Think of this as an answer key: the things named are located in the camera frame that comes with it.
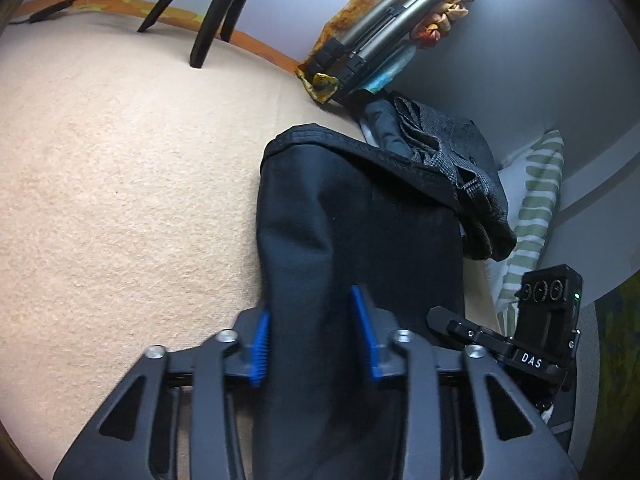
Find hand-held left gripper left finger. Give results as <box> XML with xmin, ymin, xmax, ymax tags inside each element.
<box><xmin>52</xmin><ymin>305</ymin><xmax>273</xmax><ymax>480</ymax></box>

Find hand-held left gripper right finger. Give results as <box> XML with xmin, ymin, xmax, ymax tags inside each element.
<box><xmin>350</xmin><ymin>285</ymin><xmax>581</xmax><ymax>480</ymax></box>

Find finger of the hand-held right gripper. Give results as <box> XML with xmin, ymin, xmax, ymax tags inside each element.
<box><xmin>426</xmin><ymin>306</ymin><xmax>516</xmax><ymax>357</ymax></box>

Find black pants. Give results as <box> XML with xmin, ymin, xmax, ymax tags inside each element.
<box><xmin>252</xmin><ymin>122</ymin><xmax>468</xmax><ymax>480</ymax></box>

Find dark grey folded pants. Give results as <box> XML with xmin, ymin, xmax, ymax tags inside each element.
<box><xmin>360</xmin><ymin>91</ymin><xmax>518</xmax><ymax>262</ymax></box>

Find green white striped pillow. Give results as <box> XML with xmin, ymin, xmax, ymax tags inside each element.
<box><xmin>492</xmin><ymin>129</ymin><xmax>566</xmax><ymax>337</ymax></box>

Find teal patterned cloth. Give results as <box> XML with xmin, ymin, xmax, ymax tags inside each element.
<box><xmin>364</xmin><ymin>45</ymin><xmax>417</xmax><ymax>97</ymax></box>

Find folded tripod in patterned bag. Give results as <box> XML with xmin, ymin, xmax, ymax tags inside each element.
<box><xmin>295</xmin><ymin>0</ymin><xmax>482</xmax><ymax>107</ymax></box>

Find small black tripod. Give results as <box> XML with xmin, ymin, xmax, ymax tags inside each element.
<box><xmin>137</xmin><ymin>0</ymin><xmax>268</xmax><ymax>69</ymax></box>

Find folded silver tripod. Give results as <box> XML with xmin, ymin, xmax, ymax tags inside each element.
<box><xmin>302</xmin><ymin>0</ymin><xmax>476</xmax><ymax>97</ymax></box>

